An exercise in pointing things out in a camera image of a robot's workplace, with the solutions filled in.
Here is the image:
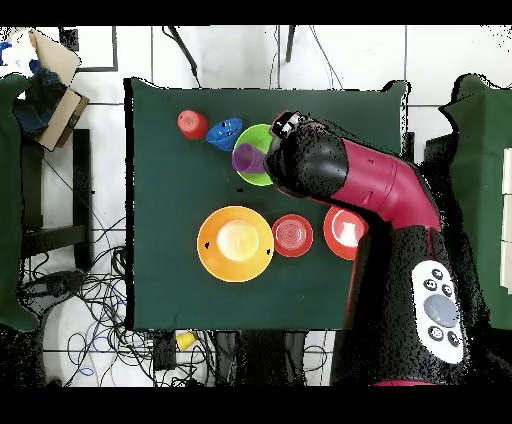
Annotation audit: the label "black chair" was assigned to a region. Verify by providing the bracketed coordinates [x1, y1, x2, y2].
[423, 132, 458, 193]

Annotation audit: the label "large orange plastic bowl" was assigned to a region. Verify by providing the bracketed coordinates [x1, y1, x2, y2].
[196, 205, 276, 284]

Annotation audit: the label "black pole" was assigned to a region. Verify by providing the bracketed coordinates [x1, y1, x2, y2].
[284, 25, 298, 64]

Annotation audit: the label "blue cloth bundle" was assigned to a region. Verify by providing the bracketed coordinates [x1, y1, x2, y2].
[12, 59, 67, 136]

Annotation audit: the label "red plastic cup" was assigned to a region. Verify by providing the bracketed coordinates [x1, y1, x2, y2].
[176, 109, 210, 142]

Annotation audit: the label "large red plastic bowl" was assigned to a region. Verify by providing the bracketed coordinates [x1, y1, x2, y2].
[322, 205, 370, 262]

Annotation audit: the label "dark blue plastic bowl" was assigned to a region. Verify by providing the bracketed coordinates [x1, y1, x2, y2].
[205, 116, 244, 153]

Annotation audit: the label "purple plastic cup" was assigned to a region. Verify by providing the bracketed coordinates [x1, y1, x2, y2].
[230, 142, 268, 175]

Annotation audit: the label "tangle of cables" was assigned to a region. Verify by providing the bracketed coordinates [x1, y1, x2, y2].
[19, 215, 219, 388]

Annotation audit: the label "yellow plastic cup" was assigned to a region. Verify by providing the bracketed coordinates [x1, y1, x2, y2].
[175, 330, 198, 353]

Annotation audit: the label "green covered side table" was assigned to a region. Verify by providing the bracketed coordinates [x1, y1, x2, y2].
[437, 73, 512, 333]
[0, 73, 41, 333]

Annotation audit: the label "small red plastic bowl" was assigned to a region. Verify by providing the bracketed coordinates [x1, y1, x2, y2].
[271, 213, 315, 258]

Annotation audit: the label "large green plastic bowl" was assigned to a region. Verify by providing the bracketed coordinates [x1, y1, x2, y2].
[232, 123, 276, 188]

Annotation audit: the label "white boxes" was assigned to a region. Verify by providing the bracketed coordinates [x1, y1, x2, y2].
[499, 146, 512, 296]

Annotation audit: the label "cardboard box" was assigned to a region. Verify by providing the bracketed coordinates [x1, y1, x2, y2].
[27, 27, 91, 153]

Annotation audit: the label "black chair base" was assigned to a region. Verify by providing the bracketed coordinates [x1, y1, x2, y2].
[17, 269, 87, 321]

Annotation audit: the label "thick black cable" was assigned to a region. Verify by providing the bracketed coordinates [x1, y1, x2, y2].
[161, 25, 204, 90]

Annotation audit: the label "thin black cable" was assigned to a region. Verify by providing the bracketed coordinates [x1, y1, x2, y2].
[307, 25, 345, 90]

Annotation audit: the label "dark green table cloth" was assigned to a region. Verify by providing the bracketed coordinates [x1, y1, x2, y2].
[124, 76, 410, 333]

